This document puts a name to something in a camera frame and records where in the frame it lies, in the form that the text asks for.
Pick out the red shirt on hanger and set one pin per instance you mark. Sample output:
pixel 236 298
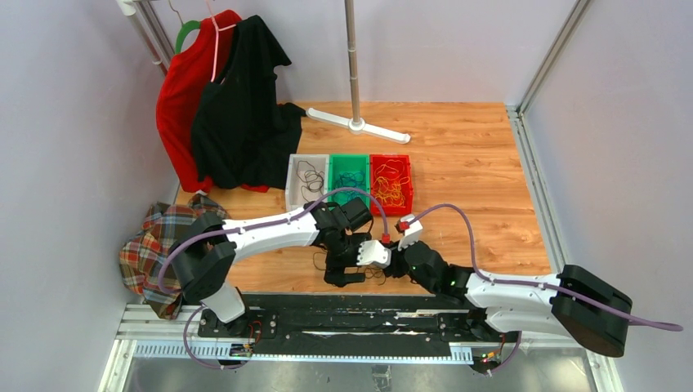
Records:
pixel 180 96

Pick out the plaid flannel shirt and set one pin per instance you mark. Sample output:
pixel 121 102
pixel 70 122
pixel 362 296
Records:
pixel 143 254

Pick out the white clothes rack pole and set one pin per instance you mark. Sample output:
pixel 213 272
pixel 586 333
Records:
pixel 145 21

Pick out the pink clothes hanger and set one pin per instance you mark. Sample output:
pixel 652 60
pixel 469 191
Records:
pixel 218 29

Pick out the black shirt on hanger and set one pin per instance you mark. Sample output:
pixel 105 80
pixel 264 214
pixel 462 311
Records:
pixel 241 134

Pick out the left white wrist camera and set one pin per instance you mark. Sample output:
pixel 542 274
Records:
pixel 373 253

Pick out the green plastic bin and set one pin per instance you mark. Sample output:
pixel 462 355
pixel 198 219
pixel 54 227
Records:
pixel 348 170

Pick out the red plastic bin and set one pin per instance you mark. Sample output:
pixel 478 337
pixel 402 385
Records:
pixel 391 183

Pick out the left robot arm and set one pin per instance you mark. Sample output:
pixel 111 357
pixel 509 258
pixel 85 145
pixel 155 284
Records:
pixel 203 255

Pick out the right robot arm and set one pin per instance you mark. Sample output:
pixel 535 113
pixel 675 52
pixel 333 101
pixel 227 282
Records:
pixel 574 303

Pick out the white plastic bin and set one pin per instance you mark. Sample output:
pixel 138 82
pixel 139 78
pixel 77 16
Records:
pixel 306 179

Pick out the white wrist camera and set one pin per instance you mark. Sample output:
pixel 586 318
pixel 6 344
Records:
pixel 410 228
pixel 373 253

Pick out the green clothes hanger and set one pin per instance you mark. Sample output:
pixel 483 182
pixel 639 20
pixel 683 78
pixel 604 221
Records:
pixel 186 28

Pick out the aluminium corner frame post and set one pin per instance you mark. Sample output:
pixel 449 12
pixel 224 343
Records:
pixel 558 45

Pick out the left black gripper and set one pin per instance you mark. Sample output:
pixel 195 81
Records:
pixel 336 270

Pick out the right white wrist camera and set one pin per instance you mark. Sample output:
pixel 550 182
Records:
pixel 410 228

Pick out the white stand with pole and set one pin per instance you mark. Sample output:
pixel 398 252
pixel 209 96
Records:
pixel 355 124

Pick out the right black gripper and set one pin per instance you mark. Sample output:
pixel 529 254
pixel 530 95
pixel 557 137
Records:
pixel 395 270

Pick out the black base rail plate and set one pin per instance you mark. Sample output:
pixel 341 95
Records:
pixel 352 325

